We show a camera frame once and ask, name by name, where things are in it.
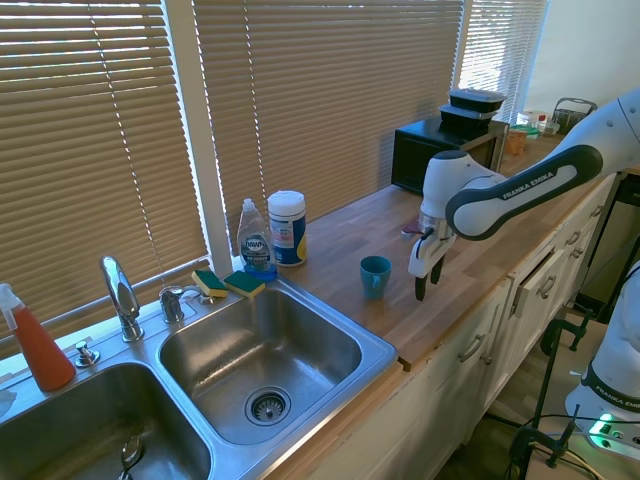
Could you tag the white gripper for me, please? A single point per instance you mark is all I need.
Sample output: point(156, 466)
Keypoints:
point(431, 247)

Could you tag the teal ceramic mug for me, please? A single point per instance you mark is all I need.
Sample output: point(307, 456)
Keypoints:
point(375, 280)

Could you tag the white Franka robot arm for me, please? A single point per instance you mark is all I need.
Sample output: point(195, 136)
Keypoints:
point(520, 187)

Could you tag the stainless steel double sink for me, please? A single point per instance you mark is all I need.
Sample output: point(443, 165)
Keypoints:
point(280, 350)

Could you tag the round sink drain strainer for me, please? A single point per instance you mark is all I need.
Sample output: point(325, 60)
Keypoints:
point(268, 406)

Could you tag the chrome sink knob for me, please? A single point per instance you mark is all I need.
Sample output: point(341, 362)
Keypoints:
point(86, 354)

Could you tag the white kitchen cabinets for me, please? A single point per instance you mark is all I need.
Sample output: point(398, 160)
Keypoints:
point(450, 390)

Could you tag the black microwave oven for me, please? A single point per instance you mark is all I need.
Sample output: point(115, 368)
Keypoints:
point(420, 155)

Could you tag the black C-clamp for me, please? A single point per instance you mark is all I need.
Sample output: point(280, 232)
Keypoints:
point(525, 445)
point(550, 350)

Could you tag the disinfecting wipes canister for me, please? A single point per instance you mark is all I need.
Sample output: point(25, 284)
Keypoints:
point(287, 230)

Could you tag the orange food package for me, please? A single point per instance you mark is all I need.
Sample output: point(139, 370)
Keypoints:
point(517, 142)

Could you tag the black plastic food container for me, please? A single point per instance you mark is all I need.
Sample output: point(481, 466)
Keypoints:
point(475, 99)
point(465, 120)

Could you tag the clear dish soap bottle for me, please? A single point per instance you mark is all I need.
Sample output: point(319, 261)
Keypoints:
point(255, 245)

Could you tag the yellow green sponge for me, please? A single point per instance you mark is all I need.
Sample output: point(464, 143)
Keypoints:
point(210, 282)
point(245, 285)

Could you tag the clear jar with lid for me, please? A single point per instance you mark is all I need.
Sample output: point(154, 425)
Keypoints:
point(532, 120)

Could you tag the black dishwasher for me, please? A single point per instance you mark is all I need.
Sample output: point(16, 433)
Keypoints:
point(617, 240)

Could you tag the tan window blind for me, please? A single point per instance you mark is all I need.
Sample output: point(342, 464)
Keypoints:
point(90, 150)
point(500, 50)
point(325, 100)

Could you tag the chrome kitchen faucet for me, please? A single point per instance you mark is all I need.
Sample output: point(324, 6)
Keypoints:
point(122, 300)

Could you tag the orange-red spray bottle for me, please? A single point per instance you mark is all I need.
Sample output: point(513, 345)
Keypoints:
point(42, 350)

